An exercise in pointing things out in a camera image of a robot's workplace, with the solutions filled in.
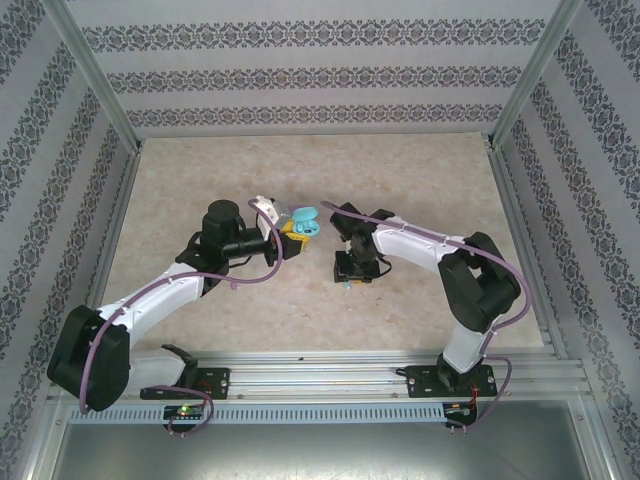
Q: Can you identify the blue earbud charging case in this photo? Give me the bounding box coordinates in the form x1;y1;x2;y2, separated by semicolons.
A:
290;204;325;237

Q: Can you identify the grey metal sheet tray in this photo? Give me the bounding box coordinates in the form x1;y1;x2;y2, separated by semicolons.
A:
27;422;614;480

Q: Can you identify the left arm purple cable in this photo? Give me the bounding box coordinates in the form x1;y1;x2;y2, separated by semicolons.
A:
78;198;287;439

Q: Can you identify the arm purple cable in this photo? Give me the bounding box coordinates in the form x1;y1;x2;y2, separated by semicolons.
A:
78;198;287;439
321;200;531;436

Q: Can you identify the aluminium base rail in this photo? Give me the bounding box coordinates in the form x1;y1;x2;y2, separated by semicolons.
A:
49;349;586;401

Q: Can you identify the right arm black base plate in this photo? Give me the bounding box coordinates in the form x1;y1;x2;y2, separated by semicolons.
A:
403;364;499;400

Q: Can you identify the aluminium table side rail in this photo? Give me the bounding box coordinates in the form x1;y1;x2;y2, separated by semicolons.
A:
67;149;146;364
485;144;569;359

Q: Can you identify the slotted grey cable duct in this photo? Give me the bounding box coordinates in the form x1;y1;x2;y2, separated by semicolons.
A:
67;402;446;424

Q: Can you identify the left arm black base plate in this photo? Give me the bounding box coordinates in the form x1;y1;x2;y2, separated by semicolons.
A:
139;367;232;401

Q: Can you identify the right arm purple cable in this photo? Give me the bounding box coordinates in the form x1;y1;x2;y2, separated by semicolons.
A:
321;200;531;436

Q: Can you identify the aluminium frame post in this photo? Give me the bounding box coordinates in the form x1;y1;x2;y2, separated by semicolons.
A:
40;0;144;152
488;0;586;149

